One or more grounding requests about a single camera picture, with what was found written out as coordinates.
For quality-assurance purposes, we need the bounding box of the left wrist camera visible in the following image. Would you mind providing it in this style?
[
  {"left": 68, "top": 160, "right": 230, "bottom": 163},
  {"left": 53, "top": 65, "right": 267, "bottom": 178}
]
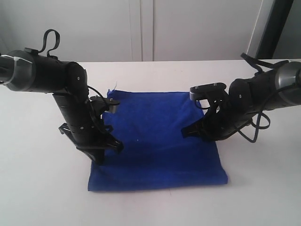
[{"left": 90, "top": 96, "right": 120, "bottom": 114}]

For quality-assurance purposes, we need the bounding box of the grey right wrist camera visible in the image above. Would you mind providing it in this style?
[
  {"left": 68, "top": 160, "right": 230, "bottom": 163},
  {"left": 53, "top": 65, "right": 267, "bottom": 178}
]
[{"left": 190, "top": 82, "right": 227, "bottom": 101}]

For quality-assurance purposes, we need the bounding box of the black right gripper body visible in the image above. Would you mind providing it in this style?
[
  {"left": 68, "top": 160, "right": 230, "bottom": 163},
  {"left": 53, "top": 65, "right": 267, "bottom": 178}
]
[{"left": 199, "top": 103, "right": 256, "bottom": 141}]

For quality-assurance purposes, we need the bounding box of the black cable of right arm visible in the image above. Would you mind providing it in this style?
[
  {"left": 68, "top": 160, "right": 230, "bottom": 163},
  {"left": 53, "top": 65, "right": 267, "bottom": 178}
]
[{"left": 237, "top": 110, "right": 271, "bottom": 144}]

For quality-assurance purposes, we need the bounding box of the blue towel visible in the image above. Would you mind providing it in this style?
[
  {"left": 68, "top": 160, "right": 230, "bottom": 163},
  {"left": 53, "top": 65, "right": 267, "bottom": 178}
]
[{"left": 87, "top": 90, "right": 228, "bottom": 192}]

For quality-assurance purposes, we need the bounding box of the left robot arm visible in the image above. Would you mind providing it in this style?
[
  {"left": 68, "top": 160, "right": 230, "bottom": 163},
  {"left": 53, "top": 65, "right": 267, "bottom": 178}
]
[{"left": 0, "top": 49, "right": 124, "bottom": 165}]

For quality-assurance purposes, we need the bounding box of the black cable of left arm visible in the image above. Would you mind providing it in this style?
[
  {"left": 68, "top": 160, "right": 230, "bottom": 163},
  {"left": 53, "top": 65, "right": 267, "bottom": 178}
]
[{"left": 24, "top": 29, "right": 61, "bottom": 58}]

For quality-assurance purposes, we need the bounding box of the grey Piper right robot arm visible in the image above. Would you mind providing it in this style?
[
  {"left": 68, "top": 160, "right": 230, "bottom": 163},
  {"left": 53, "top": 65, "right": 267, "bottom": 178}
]
[{"left": 181, "top": 60, "right": 301, "bottom": 143}]

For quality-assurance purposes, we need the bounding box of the dark vertical post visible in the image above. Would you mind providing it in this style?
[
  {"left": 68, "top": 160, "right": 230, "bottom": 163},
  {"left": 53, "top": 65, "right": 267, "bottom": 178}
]
[{"left": 255, "top": 0, "right": 294, "bottom": 59}]

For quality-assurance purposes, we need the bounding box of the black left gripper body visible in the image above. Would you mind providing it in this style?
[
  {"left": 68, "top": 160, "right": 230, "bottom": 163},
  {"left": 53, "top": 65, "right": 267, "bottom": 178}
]
[{"left": 53, "top": 93, "right": 113, "bottom": 150}]

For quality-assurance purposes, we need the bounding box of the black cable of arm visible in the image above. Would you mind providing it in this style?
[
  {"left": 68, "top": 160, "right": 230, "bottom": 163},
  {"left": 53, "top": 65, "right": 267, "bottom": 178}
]
[
  {"left": 237, "top": 110, "right": 271, "bottom": 144},
  {"left": 24, "top": 29, "right": 61, "bottom": 58}
]

